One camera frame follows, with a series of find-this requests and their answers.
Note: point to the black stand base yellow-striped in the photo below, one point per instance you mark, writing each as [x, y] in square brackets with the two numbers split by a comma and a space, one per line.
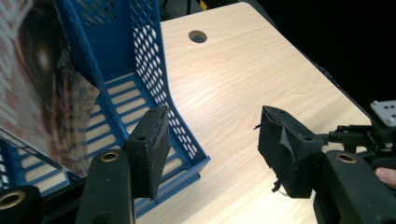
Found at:
[204, 4]

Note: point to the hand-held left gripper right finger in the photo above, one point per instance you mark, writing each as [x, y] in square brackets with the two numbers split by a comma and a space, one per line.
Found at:
[289, 155]

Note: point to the magazine with reddish cover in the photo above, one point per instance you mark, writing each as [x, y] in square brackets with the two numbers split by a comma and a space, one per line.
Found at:
[37, 93]

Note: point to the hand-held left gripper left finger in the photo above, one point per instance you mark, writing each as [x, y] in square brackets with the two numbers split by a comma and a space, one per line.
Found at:
[146, 155]

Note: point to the blue plastic file rack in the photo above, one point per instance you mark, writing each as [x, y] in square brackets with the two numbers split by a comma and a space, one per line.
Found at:
[118, 46]

